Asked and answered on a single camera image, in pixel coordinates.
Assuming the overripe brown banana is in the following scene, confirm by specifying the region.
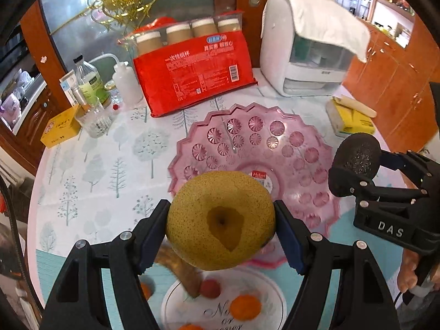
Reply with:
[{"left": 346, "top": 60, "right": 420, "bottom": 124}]
[{"left": 154, "top": 243, "right": 204, "bottom": 299}]

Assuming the yellow tin box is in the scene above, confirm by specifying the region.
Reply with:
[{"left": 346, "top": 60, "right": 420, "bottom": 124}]
[{"left": 40, "top": 105, "right": 81, "bottom": 148}]

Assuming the dark avocado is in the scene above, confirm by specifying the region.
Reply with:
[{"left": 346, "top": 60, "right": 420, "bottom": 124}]
[{"left": 332, "top": 133, "right": 382, "bottom": 180}]

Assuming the red lychee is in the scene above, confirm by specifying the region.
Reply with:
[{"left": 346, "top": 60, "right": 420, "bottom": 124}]
[{"left": 199, "top": 279, "right": 221, "bottom": 299}]

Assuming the pink glass fruit bowl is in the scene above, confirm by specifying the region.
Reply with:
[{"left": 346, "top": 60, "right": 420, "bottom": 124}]
[{"left": 167, "top": 102, "right": 342, "bottom": 271}]

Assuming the small metal can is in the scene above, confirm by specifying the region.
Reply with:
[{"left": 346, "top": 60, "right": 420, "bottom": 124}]
[{"left": 71, "top": 86, "right": 88, "bottom": 106}]

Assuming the patterned tablecloth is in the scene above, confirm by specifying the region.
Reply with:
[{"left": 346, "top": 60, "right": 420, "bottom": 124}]
[{"left": 27, "top": 68, "right": 413, "bottom": 330}]

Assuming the white squeeze bottle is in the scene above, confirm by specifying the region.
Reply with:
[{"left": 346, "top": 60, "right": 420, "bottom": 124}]
[{"left": 89, "top": 53, "right": 145, "bottom": 109}]

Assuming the yellow pear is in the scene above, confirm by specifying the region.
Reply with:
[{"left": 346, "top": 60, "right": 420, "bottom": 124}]
[{"left": 166, "top": 171, "right": 275, "bottom": 270}]

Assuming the yellow tissue pack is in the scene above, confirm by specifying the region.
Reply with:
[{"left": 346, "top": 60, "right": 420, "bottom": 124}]
[{"left": 325, "top": 96, "right": 376, "bottom": 137}]

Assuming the green label plastic bottle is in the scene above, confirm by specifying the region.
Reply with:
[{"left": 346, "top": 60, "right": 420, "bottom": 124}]
[{"left": 73, "top": 54, "right": 111, "bottom": 108}]

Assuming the white appliance with cloth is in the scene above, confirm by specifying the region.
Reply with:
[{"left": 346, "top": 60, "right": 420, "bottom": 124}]
[{"left": 260, "top": 0, "right": 371, "bottom": 97}]

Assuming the person right hand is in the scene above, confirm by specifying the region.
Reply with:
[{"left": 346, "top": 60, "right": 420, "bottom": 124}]
[{"left": 397, "top": 249, "right": 440, "bottom": 293}]

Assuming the red paper cup package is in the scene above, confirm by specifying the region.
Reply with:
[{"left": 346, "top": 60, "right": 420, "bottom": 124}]
[{"left": 118, "top": 10, "right": 257, "bottom": 117}]

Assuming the white blue carton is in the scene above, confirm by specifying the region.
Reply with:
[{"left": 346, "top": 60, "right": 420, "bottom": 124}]
[{"left": 59, "top": 70, "right": 78, "bottom": 106}]

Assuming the clear drinking glass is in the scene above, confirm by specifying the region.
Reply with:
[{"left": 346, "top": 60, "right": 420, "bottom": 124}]
[{"left": 75, "top": 98, "right": 112, "bottom": 139}]

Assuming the small glass jar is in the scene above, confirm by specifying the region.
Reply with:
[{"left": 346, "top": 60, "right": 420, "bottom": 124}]
[{"left": 104, "top": 80, "right": 123, "bottom": 105}]

